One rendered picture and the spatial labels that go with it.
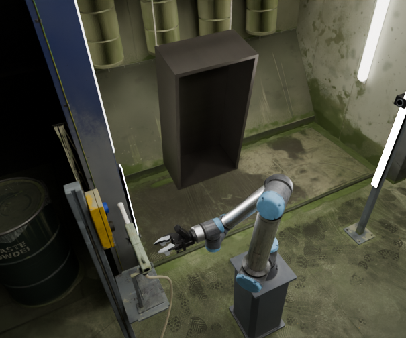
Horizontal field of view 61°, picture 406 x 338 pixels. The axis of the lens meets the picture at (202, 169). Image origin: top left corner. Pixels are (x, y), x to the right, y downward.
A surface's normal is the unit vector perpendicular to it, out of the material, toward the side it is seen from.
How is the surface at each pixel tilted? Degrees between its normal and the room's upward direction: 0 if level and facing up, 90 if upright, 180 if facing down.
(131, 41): 90
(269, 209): 82
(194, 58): 12
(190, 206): 0
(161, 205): 0
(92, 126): 90
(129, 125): 57
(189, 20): 90
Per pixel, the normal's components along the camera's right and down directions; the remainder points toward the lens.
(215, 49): 0.04, -0.63
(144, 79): 0.34, 0.06
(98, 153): 0.43, 0.57
